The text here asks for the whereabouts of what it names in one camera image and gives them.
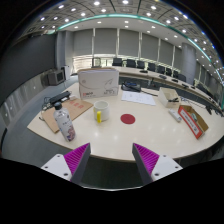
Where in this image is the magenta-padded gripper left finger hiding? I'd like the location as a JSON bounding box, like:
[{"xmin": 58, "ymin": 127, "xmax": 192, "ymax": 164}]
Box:
[{"xmin": 40, "ymin": 142, "xmax": 92, "ymax": 186}]

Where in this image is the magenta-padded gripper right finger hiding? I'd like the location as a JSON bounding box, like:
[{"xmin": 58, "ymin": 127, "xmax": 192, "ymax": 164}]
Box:
[{"xmin": 131, "ymin": 142, "xmax": 184, "ymax": 186}]

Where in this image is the clear plastic water bottle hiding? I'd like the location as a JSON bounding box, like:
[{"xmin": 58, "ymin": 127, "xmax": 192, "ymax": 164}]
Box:
[{"xmin": 53, "ymin": 101, "xmax": 77, "ymax": 143}]

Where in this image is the flat round red coaster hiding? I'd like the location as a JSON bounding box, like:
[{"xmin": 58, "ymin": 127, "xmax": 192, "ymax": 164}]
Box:
[{"xmin": 120, "ymin": 113, "xmax": 137, "ymax": 125}]

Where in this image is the open red-sided cardboard box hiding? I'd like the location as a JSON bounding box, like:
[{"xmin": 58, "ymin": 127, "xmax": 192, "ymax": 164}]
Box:
[{"xmin": 177, "ymin": 104, "xmax": 210, "ymax": 140}]

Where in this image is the white printed paper sheet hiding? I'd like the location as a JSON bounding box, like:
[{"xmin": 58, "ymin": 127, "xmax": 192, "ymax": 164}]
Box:
[{"xmin": 120, "ymin": 90, "xmax": 157, "ymax": 107}]

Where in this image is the black power strip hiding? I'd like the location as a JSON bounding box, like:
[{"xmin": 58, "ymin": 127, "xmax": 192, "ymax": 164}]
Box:
[{"xmin": 43, "ymin": 91, "xmax": 72, "ymax": 105}]

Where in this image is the small open white box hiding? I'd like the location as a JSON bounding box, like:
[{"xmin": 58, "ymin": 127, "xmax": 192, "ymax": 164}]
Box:
[{"xmin": 157, "ymin": 87, "xmax": 182, "ymax": 109}]

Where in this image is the black desk phone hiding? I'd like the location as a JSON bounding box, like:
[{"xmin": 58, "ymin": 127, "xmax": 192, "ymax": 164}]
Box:
[{"xmin": 120, "ymin": 81, "xmax": 142, "ymax": 93}]

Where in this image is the large white cardboard box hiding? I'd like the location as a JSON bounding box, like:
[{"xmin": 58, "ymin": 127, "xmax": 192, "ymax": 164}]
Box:
[{"xmin": 77, "ymin": 67, "xmax": 120, "ymax": 100}]

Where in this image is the grey CRT monitor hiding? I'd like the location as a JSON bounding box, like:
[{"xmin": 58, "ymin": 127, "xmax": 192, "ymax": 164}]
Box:
[{"xmin": 46, "ymin": 68, "xmax": 66, "ymax": 87}]

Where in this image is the long curved conference desk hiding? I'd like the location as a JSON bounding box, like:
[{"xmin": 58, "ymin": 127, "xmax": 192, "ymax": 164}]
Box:
[{"xmin": 109, "ymin": 65, "xmax": 221, "ymax": 111}]

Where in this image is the row of black office chairs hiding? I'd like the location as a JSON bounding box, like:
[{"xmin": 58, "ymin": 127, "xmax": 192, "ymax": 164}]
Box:
[{"xmin": 111, "ymin": 57, "xmax": 188, "ymax": 83}]

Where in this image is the single black swivel chair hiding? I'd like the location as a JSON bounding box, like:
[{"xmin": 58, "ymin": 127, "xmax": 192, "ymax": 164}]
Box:
[{"xmin": 91, "ymin": 57, "xmax": 102, "ymax": 69}]

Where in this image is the group of ceiling lights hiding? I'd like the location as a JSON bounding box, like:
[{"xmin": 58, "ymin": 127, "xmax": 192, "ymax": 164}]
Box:
[{"xmin": 29, "ymin": 0, "xmax": 224, "ymax": 84}]

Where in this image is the white mug with yellow handle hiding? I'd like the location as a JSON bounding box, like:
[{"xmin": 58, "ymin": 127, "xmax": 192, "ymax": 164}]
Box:
[{"xmin": 92, "ymin": 100, "xmax": 111, "ymax": 124}]

